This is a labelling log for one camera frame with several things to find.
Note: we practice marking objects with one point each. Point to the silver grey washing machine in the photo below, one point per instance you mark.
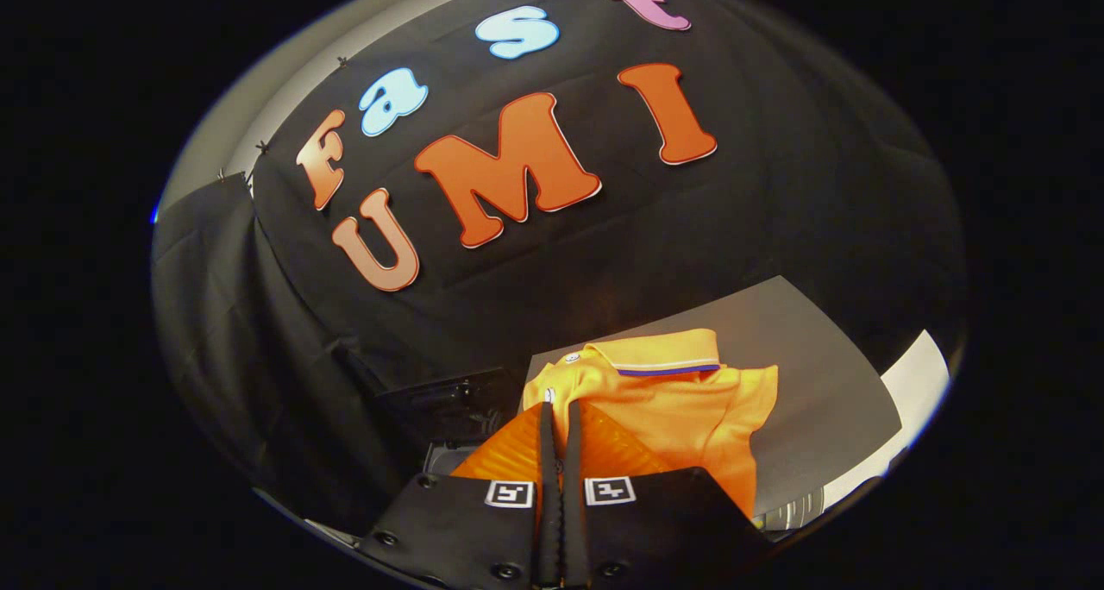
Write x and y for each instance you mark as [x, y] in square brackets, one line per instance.
[819, 383]

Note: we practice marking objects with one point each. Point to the black backdrop cloth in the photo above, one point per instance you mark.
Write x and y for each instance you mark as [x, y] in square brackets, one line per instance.
[604, 254]

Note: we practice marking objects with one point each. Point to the yellow polo shirt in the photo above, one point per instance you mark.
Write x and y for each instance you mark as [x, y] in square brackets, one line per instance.
[681, 409]

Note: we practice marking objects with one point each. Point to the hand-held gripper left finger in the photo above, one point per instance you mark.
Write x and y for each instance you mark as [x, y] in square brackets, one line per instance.
[548, 521]

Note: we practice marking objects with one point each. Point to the dark washing machine lid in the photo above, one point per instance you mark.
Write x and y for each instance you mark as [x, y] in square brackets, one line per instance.
[448, 409]

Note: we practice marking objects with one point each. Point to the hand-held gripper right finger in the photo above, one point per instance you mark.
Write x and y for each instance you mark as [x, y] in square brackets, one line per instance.
[573, 530]

